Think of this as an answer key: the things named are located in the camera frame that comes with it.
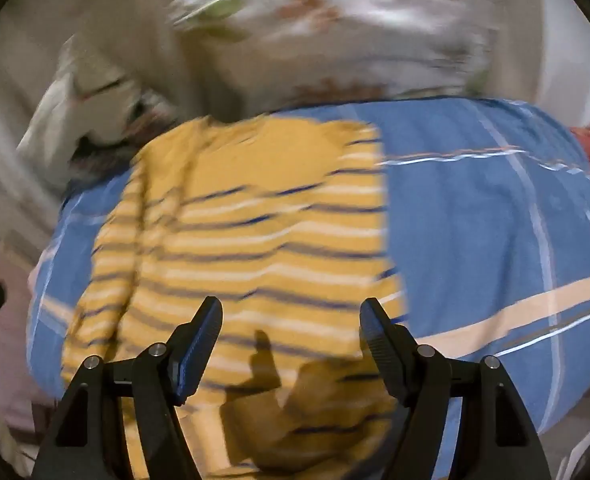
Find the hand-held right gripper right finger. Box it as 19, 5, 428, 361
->
359, 297, 550, 480

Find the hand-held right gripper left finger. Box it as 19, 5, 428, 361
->
31, 296, 224, 480

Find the yellow striped pillow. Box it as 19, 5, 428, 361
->
60, 115, 411, 480

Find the pink bed cover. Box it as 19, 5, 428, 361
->
0, 237, 63, 433

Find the blue plaid bed sheet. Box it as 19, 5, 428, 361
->
25, 97, 590, 480

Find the cream eyelash print cushion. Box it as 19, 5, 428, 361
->
15, 35, 176, 181

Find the white floral pillow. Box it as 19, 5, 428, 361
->
167, 0, 506, 106

